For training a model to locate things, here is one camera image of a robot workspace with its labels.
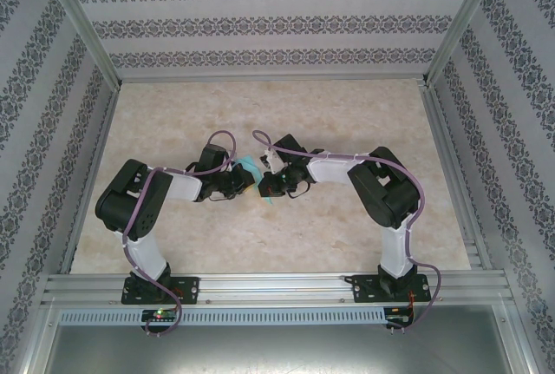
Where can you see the teal paper sheet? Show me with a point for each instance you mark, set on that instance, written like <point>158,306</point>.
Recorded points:
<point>249,162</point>

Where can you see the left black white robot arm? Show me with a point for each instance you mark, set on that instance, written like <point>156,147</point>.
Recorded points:
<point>147,257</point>

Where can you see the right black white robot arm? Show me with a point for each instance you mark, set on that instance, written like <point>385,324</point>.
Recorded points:
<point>394,252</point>

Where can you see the grey sheet metal panel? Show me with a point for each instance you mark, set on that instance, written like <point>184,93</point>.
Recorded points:
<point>277,348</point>

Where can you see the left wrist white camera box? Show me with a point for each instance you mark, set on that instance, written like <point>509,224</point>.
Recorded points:
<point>233,165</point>

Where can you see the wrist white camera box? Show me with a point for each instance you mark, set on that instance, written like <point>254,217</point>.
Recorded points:
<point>233,165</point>
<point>269,159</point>

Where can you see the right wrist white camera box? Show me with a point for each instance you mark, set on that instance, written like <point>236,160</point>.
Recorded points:
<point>269,159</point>

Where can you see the aluminium mounting rail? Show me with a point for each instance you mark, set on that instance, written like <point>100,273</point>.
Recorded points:
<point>277,287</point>

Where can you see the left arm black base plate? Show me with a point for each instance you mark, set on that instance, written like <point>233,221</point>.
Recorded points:
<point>191,289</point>

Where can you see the aluminium table side rail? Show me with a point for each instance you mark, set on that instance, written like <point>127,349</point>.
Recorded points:
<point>443,139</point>
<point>102,139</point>

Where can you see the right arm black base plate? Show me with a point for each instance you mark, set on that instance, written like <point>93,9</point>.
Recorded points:
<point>362,289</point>

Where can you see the short aluminium frame post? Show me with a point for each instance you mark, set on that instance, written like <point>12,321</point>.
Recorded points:
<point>516,339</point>
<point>41,339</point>

